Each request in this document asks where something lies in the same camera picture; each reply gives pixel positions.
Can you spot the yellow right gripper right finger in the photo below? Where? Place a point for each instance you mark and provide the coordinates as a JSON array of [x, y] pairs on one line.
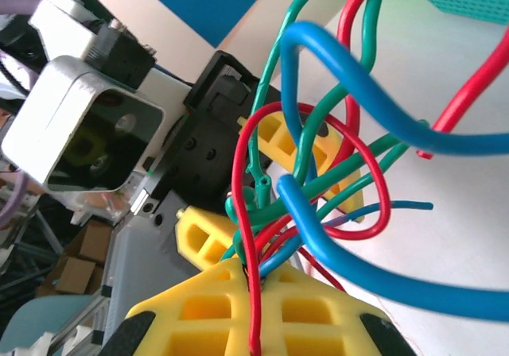
[[318, 296]]

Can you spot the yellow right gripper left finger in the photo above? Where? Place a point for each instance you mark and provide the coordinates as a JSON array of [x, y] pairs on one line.
[[167, 312]]

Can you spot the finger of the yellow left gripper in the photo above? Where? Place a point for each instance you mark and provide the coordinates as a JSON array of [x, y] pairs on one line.
[[326, 151], [191, 219]]

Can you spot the brown cardboard box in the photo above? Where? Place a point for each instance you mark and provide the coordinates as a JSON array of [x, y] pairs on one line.
[[85, 241], [75, 274]]

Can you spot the pale blue chair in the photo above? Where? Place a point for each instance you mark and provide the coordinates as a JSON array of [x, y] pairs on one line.
[[40, 320]]

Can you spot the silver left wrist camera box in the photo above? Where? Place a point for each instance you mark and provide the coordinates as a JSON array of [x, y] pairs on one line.
[[47, 105]]

